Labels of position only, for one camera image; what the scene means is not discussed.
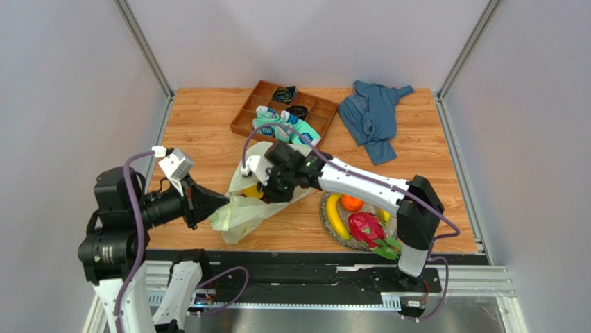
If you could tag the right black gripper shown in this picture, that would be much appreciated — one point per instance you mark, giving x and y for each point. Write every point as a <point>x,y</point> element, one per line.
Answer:
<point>275,180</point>

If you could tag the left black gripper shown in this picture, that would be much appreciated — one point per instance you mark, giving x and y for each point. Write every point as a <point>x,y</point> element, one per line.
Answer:
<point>198,202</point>

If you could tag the translucent yellow plastic bag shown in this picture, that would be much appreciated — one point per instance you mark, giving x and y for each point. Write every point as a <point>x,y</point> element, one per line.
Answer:
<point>243,214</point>

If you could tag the single yellow banana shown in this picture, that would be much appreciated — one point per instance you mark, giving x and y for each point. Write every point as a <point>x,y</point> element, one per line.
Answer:
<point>333,217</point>

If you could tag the orange fake tangerine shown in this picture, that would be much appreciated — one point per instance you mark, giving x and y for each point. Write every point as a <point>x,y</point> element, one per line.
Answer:
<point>351,204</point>

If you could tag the pink dragon fruit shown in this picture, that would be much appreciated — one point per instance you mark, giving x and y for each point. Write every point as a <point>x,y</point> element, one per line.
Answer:
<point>368,230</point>

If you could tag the yellow banana bunch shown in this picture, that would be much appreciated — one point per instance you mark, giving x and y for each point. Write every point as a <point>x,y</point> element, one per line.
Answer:
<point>384,216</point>

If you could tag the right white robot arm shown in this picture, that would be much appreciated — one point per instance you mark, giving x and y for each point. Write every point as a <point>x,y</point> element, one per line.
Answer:
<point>414,203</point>

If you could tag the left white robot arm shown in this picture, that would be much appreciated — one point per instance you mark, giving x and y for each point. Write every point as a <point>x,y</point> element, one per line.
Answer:
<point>113,253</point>

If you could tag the yellow fake pepper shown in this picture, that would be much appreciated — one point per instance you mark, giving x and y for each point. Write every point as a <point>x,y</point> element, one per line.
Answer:
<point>254,191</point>

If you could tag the teal sock right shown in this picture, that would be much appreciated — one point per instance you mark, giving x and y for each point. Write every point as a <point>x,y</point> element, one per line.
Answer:
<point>293,130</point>

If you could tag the teal sock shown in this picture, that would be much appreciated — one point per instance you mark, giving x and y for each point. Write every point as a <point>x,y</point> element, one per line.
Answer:
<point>265,119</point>
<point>293,130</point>

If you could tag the black rolled sock middle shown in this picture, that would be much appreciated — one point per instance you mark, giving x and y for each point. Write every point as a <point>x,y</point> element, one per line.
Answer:
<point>298,111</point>

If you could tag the teal sock left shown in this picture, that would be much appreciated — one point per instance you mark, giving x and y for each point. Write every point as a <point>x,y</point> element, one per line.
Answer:
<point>265,119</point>

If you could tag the brown compartment tray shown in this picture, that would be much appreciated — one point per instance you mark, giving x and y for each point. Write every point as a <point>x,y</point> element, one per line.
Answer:
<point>320,117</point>

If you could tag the dark rolled sock back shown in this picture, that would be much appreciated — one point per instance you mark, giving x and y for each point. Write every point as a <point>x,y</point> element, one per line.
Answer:
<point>285,95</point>

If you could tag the blue cloth shirt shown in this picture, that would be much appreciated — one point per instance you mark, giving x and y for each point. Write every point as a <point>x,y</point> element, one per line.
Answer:
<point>369,114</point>

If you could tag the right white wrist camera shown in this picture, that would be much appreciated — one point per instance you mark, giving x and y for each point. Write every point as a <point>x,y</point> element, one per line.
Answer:
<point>258,166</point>

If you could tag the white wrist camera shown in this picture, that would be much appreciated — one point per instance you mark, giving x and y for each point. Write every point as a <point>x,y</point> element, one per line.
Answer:
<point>175,164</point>
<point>258,166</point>

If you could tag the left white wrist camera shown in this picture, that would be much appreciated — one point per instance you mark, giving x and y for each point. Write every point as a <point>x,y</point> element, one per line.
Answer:
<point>175,164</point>

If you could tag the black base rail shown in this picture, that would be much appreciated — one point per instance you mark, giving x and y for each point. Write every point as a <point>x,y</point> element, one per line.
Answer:
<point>310,279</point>

